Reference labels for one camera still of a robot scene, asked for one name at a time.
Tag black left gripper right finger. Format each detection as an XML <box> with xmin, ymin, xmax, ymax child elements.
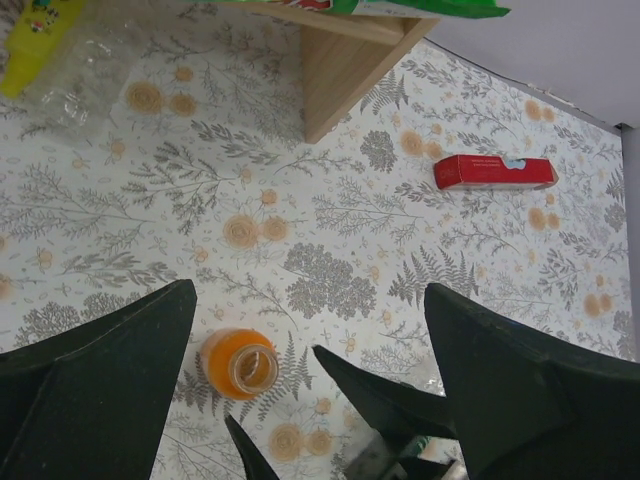
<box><xmin>424</xmin><ymin>283</ymin><xmax>639</xmax><ymax>479</ymax></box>

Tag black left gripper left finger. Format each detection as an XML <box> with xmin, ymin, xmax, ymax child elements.
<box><xmin>1</xmin><ymin>279</ymin><xmax>196</xmax><ymax>479</ymax></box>

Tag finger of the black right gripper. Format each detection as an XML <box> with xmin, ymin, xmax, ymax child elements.
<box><xmin>313</xmin><ymin>345</ymin><xmax>457</xmax><ymax>440</ymax></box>
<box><xmin>224</xmin><ymin>415</ymin><xmax>279</xmax><ymax>480</ymax></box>

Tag orange juice bottle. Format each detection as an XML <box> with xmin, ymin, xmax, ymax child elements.
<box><xmin>200</xmin><ymin>328</ymin><xmax>279</xmax><ymax>401</ymax></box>

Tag clear water bottle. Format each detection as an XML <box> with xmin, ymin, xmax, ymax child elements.
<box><xmin>23</xmin><ymin>18</ymin><xmax>145</xmax><ymax>144</ymax></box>

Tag red toothpaste box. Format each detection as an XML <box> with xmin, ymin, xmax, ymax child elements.
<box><xmin>433</xmin><ymin>154</ymin><xmax>559</xmax><ymax>191</ymax></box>

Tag wooden shelf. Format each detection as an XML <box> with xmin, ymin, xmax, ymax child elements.
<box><xmin>226</xmin><ymin>2</ymin><xmax>439</xmax><ymax>144</ymax></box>

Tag yellow green tube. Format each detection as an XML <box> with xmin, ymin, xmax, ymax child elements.
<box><xmin>1</xmin><ymin>0</ymin><xmax>86</xmax><ymax>99</ymax></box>

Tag green white chips bag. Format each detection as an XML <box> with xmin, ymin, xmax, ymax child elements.
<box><xmin>230</xmin><ymin>0</ymin><xmax>511</xmax><ymax>19</ymax></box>

